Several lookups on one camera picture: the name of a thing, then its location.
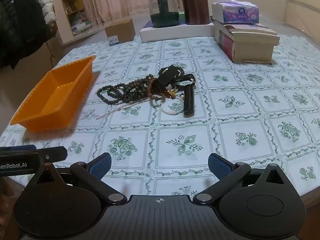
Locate white plastic bag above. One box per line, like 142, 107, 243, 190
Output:
71, 12, 94, 34

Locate black cylinder case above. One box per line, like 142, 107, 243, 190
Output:
183, 84, 195, 117

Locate white pearl necklace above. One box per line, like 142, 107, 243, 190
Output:
97, 94, 186, 119

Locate brown cylindrical canister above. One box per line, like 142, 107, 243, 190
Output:
180, 0, 209, 25

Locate yellow wooden bookshelf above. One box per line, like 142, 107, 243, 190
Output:
56, 0, 98, 37

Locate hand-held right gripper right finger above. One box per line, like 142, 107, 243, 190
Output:
192, 152, 288, 205

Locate brown cardboard box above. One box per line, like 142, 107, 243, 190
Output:
104, 18, 136, 47

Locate pink patterned curtain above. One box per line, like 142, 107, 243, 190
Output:
77, 0, 187, 25

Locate white flat box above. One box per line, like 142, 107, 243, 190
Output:
139, 20, 218, 43

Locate dark bead necklace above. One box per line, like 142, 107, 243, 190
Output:
97, 74, 160, 105

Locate orange plastic tray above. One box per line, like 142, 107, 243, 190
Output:
10, 55, 97, 133

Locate thick book cream pages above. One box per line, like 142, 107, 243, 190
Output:
224, 24, 280, 47

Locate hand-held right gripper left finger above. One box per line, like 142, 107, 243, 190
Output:
31, 152, 128, 205

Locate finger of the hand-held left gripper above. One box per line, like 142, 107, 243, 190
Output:
37, 146, 68, 162
0, 145, 38, 155

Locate glass teapot green base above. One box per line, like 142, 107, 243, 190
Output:
149, 0, 180, 28

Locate black cord with metal ring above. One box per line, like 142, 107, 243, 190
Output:
175, 73, 197, 85

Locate black strap watch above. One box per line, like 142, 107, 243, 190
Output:
156, 65, 185, 90

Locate brown wooden bead bracelet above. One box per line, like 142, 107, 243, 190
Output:
147, 78, 167, 107

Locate purple white tissue pack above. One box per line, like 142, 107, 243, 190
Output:
211, 0, 259, 24

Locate white puffer jacket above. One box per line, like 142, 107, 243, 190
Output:
25, 0, 57, 27

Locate thin grey book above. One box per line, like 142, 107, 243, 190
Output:
209, 15, 227, 28

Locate black puffer jacket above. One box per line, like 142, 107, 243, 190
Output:
0, 0, 53, 69

